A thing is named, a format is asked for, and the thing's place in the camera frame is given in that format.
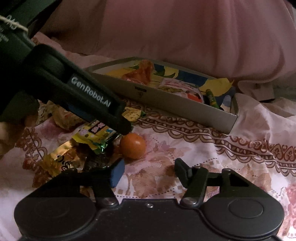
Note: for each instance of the clear orange-print snack packet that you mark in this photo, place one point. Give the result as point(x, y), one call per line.
point(66, 120)

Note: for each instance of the yellow snack packet black label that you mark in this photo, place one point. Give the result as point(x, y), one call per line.
point(94, 138)

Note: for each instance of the gold snack packet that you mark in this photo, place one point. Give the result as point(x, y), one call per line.
point(57, 162)

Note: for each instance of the white snack packet red figure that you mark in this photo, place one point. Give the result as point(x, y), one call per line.
point(182, 89)

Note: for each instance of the green sausage stick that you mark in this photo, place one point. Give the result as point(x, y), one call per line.
point(211, 97)

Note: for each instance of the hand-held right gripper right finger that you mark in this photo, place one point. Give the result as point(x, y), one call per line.
point(182, 172)

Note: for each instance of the yellow candy wrapper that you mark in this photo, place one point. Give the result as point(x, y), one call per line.
point(134, 113)

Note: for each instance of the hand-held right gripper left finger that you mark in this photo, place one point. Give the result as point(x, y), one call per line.
point(116, 172)

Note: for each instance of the grey cardboard box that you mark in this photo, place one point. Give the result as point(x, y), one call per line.
point(175, 106)

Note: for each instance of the person's left hand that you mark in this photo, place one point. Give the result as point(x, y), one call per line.
point(11, 134)

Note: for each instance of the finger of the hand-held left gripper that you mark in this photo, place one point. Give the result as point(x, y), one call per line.
point(118, 124)

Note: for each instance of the tangerine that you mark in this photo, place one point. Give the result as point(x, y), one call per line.
point(133, 146)

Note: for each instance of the pink pillow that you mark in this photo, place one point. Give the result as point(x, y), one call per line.
point(185, 30)

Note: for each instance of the orange snack packet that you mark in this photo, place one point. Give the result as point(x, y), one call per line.
point(138, 71)

